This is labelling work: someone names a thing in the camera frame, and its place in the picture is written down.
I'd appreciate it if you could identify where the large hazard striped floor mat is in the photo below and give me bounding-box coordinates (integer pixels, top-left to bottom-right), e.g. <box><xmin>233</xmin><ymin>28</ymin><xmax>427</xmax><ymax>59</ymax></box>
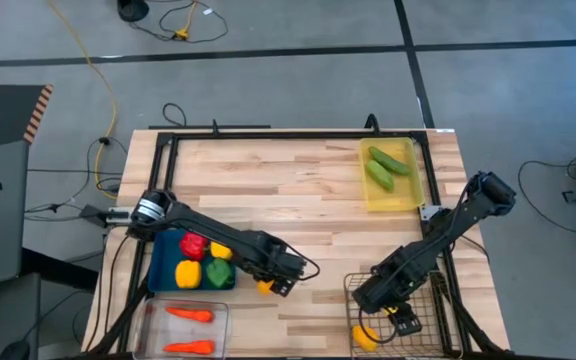
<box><xmin>0</xmin><ymin>84</ymin><xmax>54</xmax><ymax>154</ymax></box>

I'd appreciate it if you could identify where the orange carrot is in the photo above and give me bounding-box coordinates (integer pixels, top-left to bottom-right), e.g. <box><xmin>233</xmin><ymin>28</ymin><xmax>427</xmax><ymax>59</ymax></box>
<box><xmin>162</xmin><ymin>339</ymin><xmax>217</xmax><ymax>356</ymax></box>
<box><xmin>165</xmin><ymin>306</ymin><xmax>215</xmax><ymax>324</ymax></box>

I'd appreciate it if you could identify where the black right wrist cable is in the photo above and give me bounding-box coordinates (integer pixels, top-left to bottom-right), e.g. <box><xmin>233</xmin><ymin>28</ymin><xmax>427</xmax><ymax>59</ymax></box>
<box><xmin>357</xmin><ymin>308</ymin><xmax>397</xmax><ymax>345</ymax></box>

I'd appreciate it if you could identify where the bright yellow lemon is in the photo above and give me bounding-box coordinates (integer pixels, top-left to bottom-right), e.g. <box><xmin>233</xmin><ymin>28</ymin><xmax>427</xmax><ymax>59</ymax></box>
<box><xmin>351</xmin><ymin>324</ymin><xmax>378</xmax><ymax>353</ymax></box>

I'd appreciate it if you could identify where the red bell pepper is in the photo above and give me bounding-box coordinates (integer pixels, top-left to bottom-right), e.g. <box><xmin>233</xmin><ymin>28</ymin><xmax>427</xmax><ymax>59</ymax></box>
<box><xmin>179</xmin><ymin>231</ymin><xmax>210</xmax><ymax>262</ymax></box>

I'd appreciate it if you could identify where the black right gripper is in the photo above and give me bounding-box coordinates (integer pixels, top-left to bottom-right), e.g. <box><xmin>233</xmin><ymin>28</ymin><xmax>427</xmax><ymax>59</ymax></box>
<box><xmin>351</xmin><ymin>269</ymin><xmax>423</xmax><ymax>337</ymax></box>

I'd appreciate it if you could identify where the dark green cucumber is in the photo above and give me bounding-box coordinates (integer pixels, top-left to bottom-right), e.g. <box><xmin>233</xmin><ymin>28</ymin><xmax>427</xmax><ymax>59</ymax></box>
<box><xmin>367</xmin><ymin>145</ymin><xmax>413</xmax><ymax>177</ymax></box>

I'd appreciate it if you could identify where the black metal table frame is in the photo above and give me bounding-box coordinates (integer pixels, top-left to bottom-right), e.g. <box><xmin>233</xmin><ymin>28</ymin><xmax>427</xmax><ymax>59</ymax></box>
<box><xmin>87</xmin><ymin>113</ymin><xmax>512</xmax><ymax>360</ymax></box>

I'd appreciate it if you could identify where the yellow extension cable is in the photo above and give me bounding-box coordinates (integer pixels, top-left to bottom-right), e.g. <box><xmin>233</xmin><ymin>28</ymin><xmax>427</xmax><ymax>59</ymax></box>
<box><xmin>47</xmin><ymin>0</ymin><xmax>120</xmax><ymax>200</ymax></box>

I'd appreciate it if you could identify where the black looped floor cable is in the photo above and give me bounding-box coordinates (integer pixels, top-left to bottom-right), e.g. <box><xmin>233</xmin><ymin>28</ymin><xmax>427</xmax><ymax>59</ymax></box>
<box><xmin>127</xmin><ymin>0</ymin><xmax>230</xmax><ymax>45</ymax></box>

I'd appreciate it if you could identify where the dark wire basket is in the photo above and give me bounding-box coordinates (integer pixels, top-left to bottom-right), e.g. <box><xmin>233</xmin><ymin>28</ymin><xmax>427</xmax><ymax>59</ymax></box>
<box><xmin>343</xmin><ymin>269</ymin><xmax>462</xmax><ymax>360</ymax></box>

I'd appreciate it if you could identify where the thin black floor cable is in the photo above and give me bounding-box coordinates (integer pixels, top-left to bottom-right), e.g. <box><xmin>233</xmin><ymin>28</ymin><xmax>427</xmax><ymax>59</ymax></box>
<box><xmin>23</xmin><ymin>135</ymin><xmax>129</xmax><ymax>221</ymax></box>

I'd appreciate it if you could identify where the clear plastic bin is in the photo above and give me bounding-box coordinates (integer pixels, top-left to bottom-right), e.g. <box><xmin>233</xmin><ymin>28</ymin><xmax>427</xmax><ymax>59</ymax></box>
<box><xmin>132</xmin><ymin>297</ymin><xmax>233</xmax><ymax>360</ymax></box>

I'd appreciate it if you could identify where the small black cable loop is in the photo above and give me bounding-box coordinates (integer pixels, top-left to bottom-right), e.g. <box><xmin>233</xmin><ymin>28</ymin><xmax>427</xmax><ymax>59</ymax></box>
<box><xmin>161</xmin><ymin>102</ymin><xmax>188</xmax><ymax>128</ymax></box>

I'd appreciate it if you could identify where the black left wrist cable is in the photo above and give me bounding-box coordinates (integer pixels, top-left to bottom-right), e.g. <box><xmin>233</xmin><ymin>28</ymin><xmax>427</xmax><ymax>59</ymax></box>
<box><xmin>287</xmin><ymin>243</ymin><xmax>321</xmax><ymax>281</ymax></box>

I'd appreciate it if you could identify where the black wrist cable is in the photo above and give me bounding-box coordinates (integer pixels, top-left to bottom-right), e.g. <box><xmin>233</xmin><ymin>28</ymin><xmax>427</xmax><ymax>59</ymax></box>
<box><xmin>287</xmin><ymin>243</ymin><xmax>321</xmax><ymax>281</ymax></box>
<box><xmin>357</xmin><ymin>308</ymin><xmax>397</xmax><ymax>345</ymax></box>

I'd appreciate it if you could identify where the grey keyboard tray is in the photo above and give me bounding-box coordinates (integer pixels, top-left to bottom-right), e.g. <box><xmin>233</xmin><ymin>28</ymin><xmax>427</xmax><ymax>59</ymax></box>
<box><xmin>0</xmin><ymin>272</ymin><xmax>42</xmax><ymax>360</ymax></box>

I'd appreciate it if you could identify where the black computer mouse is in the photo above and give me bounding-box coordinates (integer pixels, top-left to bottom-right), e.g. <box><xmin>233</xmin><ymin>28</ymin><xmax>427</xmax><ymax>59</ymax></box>
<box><xmin>0</xmin><ymin>339</ymin><xmax>32</xmax><ymax>360</ymax></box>

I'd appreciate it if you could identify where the blue plastic bin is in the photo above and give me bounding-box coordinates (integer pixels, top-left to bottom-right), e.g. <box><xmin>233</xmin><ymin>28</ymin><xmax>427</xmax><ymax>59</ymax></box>
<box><xmin>146</xmin><ymin>227</ymin><xmax>239</xmax><ymax>294</ymax></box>

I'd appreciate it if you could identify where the green bell pepper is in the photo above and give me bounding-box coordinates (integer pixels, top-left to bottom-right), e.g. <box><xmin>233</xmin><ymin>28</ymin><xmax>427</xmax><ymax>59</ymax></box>
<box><xmin>205</xmin><ymin>257</ymin><xmax>236</xmax><ymax>290</ymax></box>

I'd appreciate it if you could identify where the black round stand base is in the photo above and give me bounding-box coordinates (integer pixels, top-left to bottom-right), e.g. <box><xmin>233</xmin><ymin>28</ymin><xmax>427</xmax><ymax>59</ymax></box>
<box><xmin>116</xmin><ymin>0</ymin><xmax>150</xmax><ymax>23</ymax></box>

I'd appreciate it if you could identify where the long black floor cable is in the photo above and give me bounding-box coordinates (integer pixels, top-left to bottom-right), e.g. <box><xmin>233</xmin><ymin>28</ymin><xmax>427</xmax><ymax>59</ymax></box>
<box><xmin>517</xmin><ymin>159</ymin><xmax>576</xmax><ymax>235</ymax></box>

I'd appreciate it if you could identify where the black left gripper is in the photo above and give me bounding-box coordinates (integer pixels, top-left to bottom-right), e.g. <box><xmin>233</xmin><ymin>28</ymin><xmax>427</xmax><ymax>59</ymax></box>
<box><xmin>253</xmin><ymin>243</ymin><xmax>308</xmax><ymax>298</ymax></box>

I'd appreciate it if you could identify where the yellow bell pepper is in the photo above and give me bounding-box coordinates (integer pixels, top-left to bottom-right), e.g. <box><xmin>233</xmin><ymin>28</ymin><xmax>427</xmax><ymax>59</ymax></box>
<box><xmin>174</xmin><ymin>259</ymin><xmax>203</xmax><ymax>290</ymax></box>
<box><xmin>209</xmin><ymin>241</ymin><xmax>234</xmax><ymax>261</ymax></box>

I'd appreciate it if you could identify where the yellow translucent plastic bin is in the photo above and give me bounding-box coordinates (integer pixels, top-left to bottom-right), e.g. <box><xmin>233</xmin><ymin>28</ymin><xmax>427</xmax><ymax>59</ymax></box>
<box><xmin>358</xmin><ymin>137</ymin><xmax>427</xmax><ymax>214</ymax></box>

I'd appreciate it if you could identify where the light green cucumber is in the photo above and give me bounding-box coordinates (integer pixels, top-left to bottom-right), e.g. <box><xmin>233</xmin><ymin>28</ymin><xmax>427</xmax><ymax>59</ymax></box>
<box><xmin>365</xmin><ymin>159</ymin><xmax>396</xmax><ymax>193</ymax></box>

